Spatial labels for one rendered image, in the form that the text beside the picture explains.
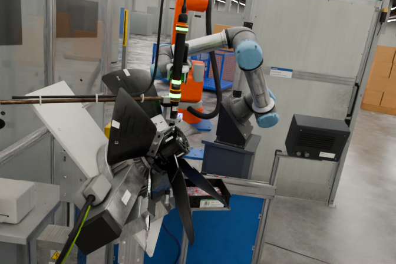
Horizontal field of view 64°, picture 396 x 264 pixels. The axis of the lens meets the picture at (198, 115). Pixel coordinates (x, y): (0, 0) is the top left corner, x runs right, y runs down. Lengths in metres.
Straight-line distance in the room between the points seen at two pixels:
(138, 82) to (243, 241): 1.13
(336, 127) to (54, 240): 1.31
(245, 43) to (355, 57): 1.95
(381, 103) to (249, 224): 7.63
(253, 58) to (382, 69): 7.76
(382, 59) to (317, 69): 5.99
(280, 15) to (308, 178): 1.62
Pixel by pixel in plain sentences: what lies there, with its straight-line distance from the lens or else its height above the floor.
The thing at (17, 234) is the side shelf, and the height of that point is 0.86.
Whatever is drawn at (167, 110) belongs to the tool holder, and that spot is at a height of 1.31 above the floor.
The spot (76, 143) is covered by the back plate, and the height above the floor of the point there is 1.20.
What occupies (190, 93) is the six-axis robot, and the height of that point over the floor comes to 0.52.
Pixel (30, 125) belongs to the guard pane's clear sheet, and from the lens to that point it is 1.78.
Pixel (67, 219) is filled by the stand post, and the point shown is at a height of 0.87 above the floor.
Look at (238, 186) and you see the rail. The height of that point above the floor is 0.83.
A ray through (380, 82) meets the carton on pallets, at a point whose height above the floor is 0.73.
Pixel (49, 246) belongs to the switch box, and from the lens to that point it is 1.34.
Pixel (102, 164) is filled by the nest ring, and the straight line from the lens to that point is 1.18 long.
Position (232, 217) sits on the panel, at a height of 0.63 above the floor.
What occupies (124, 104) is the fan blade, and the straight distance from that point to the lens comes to 0.95.
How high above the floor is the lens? 1.65
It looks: 17 degrees down
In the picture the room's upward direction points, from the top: 7 degrees clockwise
